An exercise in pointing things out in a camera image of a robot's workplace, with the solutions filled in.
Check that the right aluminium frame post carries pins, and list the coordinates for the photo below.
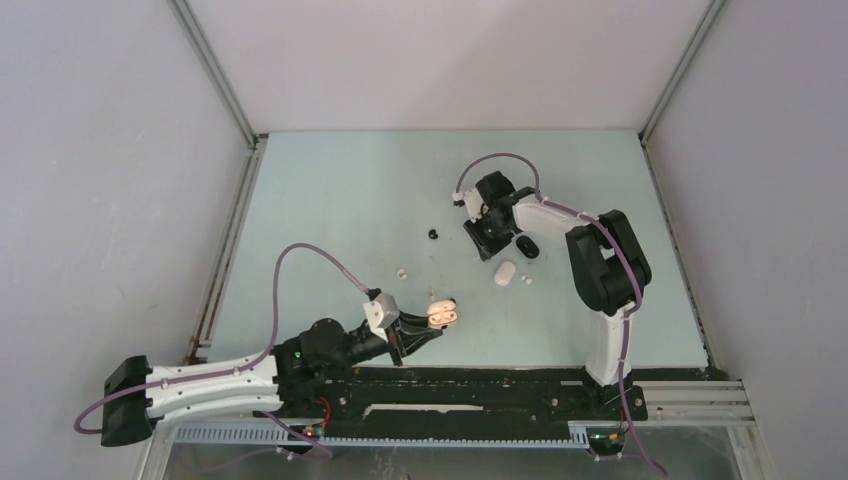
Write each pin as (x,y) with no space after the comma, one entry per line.
(694,45)

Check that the left aluminium frame post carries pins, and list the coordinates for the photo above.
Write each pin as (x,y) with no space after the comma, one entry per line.
(198,40)

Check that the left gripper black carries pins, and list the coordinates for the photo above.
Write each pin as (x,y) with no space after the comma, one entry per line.
(407,343)

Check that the aluminium frame post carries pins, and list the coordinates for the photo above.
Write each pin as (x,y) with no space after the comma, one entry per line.
(198,40)
(694,45)

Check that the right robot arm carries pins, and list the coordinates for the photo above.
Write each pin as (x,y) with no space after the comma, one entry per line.
(609,268)

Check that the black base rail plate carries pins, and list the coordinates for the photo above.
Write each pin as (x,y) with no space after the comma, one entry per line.
(458,404)

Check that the white earbud charging case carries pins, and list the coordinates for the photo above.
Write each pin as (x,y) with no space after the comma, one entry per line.
(504,273)

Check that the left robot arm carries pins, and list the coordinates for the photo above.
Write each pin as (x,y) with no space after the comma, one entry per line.
(141,397)

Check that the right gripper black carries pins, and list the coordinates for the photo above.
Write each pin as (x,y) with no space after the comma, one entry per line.
(486,248)

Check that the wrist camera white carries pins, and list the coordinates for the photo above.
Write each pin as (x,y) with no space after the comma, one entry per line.
(381,310)
(472,201)

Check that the pink earbud charging case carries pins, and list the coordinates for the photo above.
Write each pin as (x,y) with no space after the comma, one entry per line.
(442,314)

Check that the black earbud charging case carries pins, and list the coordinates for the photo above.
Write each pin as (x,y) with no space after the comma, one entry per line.
(527,247)

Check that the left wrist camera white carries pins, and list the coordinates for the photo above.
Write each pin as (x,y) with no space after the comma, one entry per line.
(381,310)

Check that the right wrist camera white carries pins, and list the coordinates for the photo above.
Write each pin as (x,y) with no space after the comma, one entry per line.
(472,201)

